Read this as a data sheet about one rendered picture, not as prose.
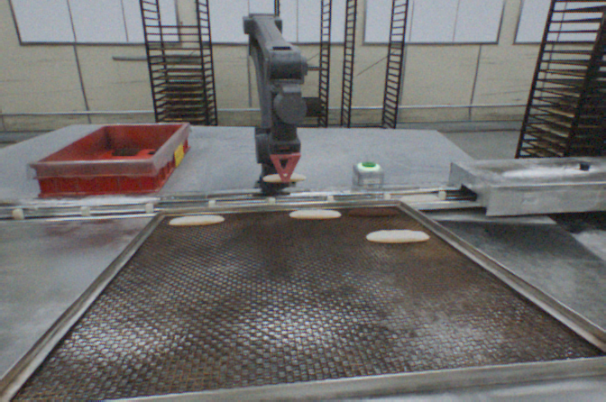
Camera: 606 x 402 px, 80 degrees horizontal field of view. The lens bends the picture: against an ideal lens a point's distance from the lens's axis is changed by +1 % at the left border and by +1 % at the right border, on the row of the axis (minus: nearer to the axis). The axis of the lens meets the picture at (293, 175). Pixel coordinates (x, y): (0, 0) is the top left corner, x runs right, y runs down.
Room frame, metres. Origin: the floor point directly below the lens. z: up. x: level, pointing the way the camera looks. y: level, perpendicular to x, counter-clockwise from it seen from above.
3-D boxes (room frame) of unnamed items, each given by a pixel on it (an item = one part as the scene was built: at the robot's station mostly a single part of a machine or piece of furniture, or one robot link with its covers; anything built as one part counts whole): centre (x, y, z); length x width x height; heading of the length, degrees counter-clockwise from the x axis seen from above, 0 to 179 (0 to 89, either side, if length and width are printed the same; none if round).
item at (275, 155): (0.77, 0.02, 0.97); 0.07 x 0.07 x 0.09; 6
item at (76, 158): (1.13, 0.54, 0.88); 0.49 x 0.34 x 0.10; 4
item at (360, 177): (0.93, -0.21, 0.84); 0.08 x 0.08 x 0.11; 6
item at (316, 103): (4.43, -0.09, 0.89); 0.60 x 0.59 x 1.78; 96
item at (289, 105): (0.74, 0.01, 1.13); 0.11 x 0.09 x 0.12; 11
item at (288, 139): (0.78, 0.02, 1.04); 0.10 x 0.07 x 0.07; 6
